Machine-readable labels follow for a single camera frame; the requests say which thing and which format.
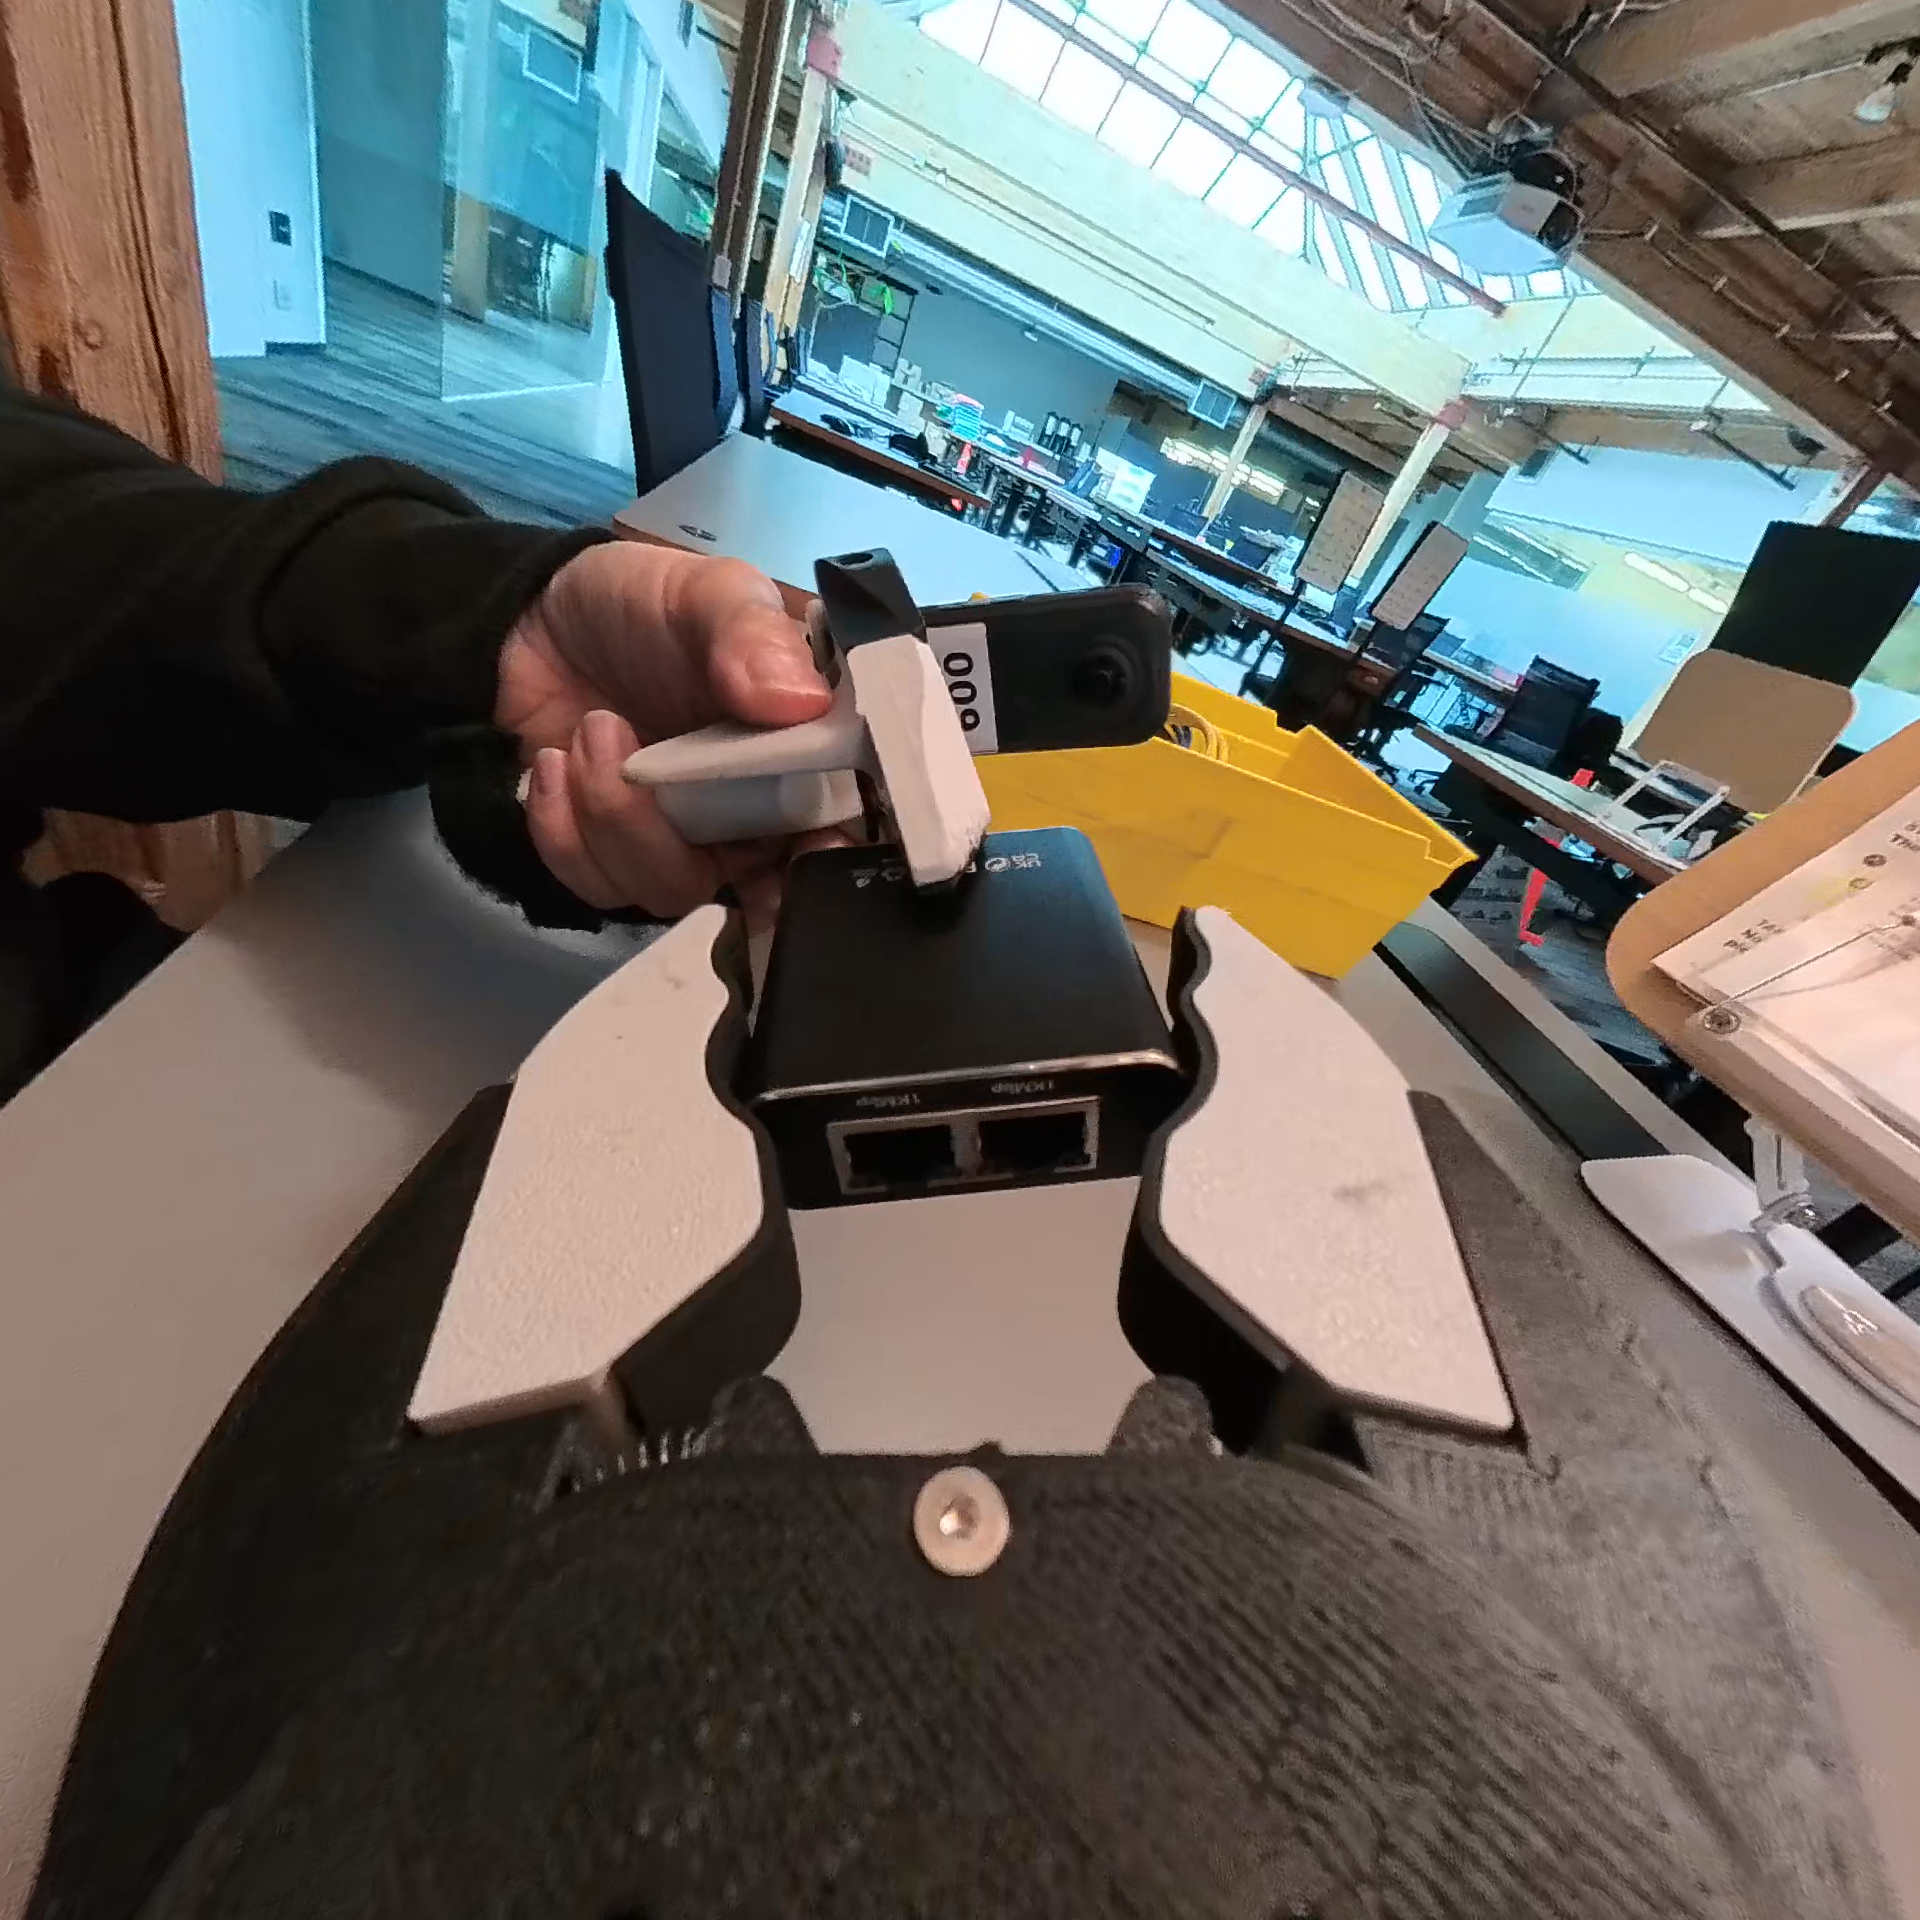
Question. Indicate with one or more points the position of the beige board on stand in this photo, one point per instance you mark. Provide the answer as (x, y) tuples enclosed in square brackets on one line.
[(1749, 728)]

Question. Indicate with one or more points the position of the wooden instruction board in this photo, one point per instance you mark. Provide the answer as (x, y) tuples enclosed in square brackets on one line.
[(1800, 959)]

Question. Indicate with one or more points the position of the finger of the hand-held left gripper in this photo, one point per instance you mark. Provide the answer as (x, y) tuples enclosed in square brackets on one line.
[(922, 766)]

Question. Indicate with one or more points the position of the yellow plastic bin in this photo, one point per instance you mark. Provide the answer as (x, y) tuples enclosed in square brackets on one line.
[(1291, 855)]

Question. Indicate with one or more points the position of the ceiling projector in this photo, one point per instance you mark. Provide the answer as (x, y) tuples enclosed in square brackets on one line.
[(1508, 219)]

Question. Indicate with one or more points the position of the black wall screen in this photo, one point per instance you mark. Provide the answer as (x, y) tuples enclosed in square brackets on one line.
[(1822, 599)]

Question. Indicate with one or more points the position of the whiteboard on stand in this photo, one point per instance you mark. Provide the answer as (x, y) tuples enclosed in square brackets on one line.
[(1416, 577), (1340, 531)]

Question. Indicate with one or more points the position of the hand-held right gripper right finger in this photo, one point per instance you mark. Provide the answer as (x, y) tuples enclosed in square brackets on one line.
[(1318, 1202)]

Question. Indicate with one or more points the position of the wooden pillar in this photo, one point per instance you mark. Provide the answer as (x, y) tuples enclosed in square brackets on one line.
[(92, 228)]

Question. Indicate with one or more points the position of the wooden top table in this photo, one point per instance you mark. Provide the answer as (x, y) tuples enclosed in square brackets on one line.
[(1562, 805)]

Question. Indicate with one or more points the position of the person's left hand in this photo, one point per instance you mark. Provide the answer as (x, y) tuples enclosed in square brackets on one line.
[(647, 645)]

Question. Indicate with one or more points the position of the grey desk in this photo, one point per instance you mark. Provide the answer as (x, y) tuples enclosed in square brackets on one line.
[(1514, 1037), (226, 1080)]

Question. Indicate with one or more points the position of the white top desk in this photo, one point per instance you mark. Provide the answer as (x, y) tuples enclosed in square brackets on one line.
[(813, 510)]

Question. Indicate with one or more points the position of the black network splitter box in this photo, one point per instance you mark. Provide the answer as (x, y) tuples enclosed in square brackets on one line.
[(945, 976)]

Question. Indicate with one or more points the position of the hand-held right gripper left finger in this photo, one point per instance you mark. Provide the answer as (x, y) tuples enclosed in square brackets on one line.
[(601, 1202)]

